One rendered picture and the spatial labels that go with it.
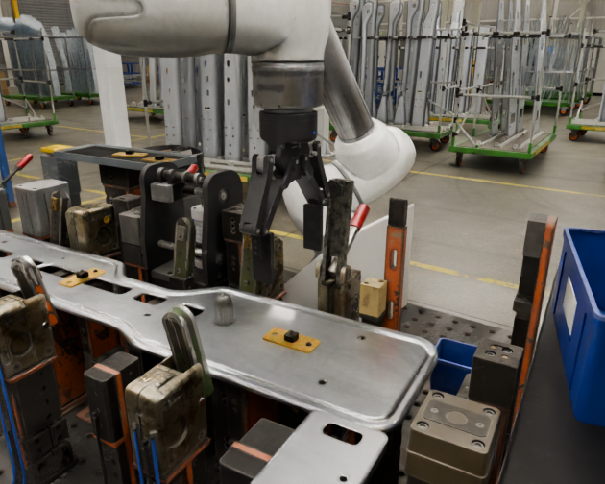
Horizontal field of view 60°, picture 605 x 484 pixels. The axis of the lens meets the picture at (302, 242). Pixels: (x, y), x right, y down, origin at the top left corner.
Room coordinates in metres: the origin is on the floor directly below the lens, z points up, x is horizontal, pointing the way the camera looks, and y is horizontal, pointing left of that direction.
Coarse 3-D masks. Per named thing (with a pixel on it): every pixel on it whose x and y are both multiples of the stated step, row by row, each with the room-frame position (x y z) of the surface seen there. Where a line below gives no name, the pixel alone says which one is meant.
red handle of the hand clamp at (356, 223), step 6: (360, 204) 0.91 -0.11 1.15; (360, 210) 0.89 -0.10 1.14; (366, 210) 0.90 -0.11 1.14; (354, 216) 0.89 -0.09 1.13; (360, 216) 0.88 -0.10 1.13; (366, 216) 0.89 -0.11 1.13; (354, 222) 0.87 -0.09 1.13; (360, 222) 0.88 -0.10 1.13; (354, 228) 0.87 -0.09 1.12; (360, 228) 0.87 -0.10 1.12; (354, 234) 0.86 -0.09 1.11; (348, 246) 0.84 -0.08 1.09; (348, 252) 0.84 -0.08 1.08; (336, 258) 0.82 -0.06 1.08; (330, 264) 0.81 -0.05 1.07; (336, 264) 0.81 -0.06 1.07; (330, 270) 0.80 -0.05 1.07; (336, 270) 0.80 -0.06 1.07
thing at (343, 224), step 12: (336, 180) 0.83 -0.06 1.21; (348, 180) 0.82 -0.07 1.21; (336, 192) 0.79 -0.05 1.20; (348, 192) 0.81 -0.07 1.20; (336, 204) 0.82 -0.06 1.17; (348, 204) 0.81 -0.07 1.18; (336, 216) 0.82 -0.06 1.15; (348, 216) 0.81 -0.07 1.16; (336, 228) 0.81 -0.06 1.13; (348, 228) 0.81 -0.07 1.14; (324, 240) 0.81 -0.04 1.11; (336, 240) 0.81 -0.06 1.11; (348, 240) 0.81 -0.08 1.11; (324, 252) 0.81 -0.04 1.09; (336, 252) 0.81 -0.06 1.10; (324, 264) 0.80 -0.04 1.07; (324, 276) 0.80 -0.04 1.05; (336, 276) 0.79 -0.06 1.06
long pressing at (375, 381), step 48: (0, 240) 1.12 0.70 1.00; (0, 288) 0.89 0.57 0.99; (48, 288) 0.87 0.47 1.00; (96, 288) 0.87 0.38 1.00; (144, 288) 0.87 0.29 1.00; (144, 336) 0.70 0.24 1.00; (240, 336) 0.70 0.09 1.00; (336, 336) 0.70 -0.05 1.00; (384, 336) 0.70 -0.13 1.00; (240, 384) 0.58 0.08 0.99; (288, 384) 0.57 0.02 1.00; (336, 384) 0.57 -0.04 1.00; (384, 384) 0.57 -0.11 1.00; (384, 432) 0.49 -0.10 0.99
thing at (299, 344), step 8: (272, 328) 0.71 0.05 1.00; (280, 328) 0.71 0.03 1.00; (264, 336) 0.69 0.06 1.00; (272, 336) 0.69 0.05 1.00; (280, 336) 0.69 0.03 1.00; (288, 336) 0.68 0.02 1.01; (296, 336) 0.68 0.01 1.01; (304, 336) 0.69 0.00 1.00; (280, 344) 0.67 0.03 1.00; (288, 344) 0.67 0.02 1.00; (296, 344) 0.67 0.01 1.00; (304, 344) 0.67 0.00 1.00; (312, 344) 0.67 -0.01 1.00; (304, 352) 0.65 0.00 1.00
